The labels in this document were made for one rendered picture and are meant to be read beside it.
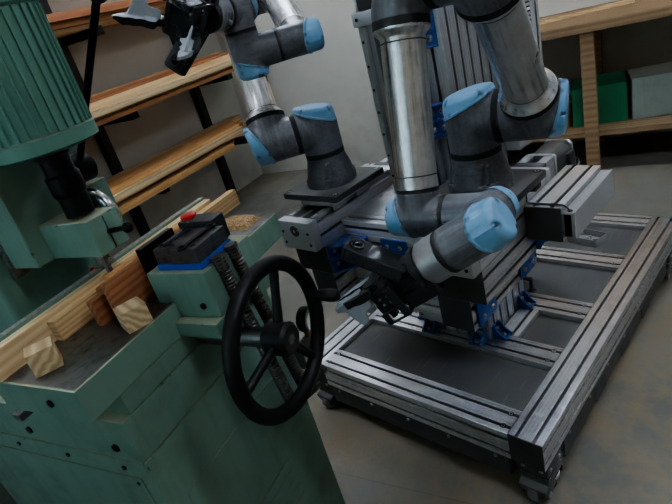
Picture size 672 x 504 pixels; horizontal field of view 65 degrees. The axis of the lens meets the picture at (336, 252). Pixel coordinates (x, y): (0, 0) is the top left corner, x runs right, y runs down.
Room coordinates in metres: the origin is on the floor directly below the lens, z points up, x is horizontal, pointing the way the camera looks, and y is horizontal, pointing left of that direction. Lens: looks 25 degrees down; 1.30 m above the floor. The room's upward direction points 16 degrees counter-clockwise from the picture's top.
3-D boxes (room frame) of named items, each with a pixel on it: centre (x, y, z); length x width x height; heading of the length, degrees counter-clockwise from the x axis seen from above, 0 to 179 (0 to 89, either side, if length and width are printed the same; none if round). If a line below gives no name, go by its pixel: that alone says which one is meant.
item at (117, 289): (0.95, 0.33, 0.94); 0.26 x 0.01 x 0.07; 149
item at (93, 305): (0.95, 0.37, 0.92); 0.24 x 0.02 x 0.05; 149
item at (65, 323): (1.08, 0.36, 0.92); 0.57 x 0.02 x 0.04; 149
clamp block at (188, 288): (0.90, 0.24, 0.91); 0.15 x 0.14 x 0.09; 149
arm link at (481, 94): (1.17, -0.38, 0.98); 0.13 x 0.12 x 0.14; 54
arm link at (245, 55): (1.35, 0.05, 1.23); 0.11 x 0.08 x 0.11; 94
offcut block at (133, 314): (0.81, 0.36, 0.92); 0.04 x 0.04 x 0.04; 33
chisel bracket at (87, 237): (0.97, 0.44, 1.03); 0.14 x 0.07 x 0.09; 59
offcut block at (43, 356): (0.75, 0.49, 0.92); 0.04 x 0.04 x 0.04; 26
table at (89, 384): (0.94, 0.31, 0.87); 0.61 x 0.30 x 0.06; 149
